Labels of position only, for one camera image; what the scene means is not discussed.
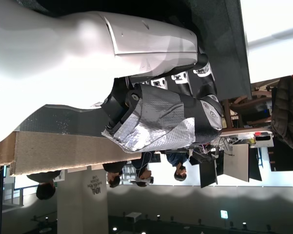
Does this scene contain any person holding phone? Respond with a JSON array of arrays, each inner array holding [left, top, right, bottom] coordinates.
[[131, 151, 155, 188]]

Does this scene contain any person in blue jacket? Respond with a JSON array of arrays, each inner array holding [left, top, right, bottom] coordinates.
[[166, 149, 194, 182]]

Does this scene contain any white pillar with lettering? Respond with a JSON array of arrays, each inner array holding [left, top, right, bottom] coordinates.
[[57, 165, 108, 234]]

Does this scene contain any cardboard paper box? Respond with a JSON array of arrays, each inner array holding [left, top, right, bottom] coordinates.
[[0, 131, 143, 179]]

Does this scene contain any white desk device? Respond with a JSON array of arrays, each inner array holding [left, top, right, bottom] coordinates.
[[249, 131, 275, 149]]

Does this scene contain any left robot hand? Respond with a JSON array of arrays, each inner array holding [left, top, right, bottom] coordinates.
[[0, 0, 224, 154]]

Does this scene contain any person in dark hoodie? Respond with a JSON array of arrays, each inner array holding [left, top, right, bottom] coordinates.
[[102, 160, 128, 189]]

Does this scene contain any dark hanging jacket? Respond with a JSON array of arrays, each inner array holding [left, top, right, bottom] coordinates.
[[270, 75, 293, 151]]

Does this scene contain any person in black top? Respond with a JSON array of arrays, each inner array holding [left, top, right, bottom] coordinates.
[[26, 170, 62, 201]]

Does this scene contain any wooden chair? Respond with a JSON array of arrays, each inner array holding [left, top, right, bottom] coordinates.
[[221, 87, 273, 130]]

